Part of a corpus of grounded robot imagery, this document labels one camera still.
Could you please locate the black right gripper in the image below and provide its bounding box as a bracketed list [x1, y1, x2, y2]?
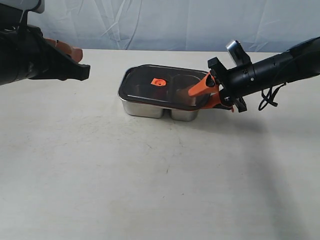
[188, 57, 252, 113]

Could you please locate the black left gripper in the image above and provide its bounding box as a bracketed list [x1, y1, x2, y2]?
[0, 24, 91, 85]

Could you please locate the dark lid with orange seal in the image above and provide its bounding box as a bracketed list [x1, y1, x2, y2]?
[118, 64, 210, 111]

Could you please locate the stainless steel lunch box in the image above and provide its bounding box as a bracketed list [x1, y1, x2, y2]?
[118, 94, 210, 122]

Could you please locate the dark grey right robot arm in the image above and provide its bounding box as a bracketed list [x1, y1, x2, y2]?
[188, 37, 320, 113]

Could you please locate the blue-grey backdrop cloth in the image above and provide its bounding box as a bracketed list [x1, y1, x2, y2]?
[28, 0, 320, 52]

